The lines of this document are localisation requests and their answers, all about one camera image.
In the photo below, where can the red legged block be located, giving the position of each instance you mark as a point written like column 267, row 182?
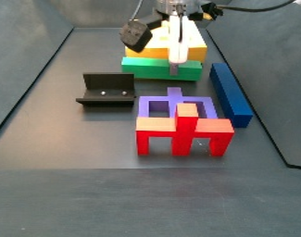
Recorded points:
column 182, row 128

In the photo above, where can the blue rectangular block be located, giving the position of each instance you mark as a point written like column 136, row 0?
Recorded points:
column 230, row 96

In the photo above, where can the yellow slotted board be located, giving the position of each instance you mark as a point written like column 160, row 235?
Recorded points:
column 156, row 47

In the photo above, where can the green rectangular block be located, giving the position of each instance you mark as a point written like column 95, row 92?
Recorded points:
column 155, row 68

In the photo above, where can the purple frame block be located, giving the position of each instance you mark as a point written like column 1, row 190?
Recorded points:
column 164, row 104

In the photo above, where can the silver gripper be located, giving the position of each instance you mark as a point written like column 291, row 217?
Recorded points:
column 190, row 9

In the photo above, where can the black angle bracket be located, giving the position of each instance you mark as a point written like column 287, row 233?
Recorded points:
column 107, row 88

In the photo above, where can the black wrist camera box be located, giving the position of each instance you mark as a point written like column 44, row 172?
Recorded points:
column 135, row 35

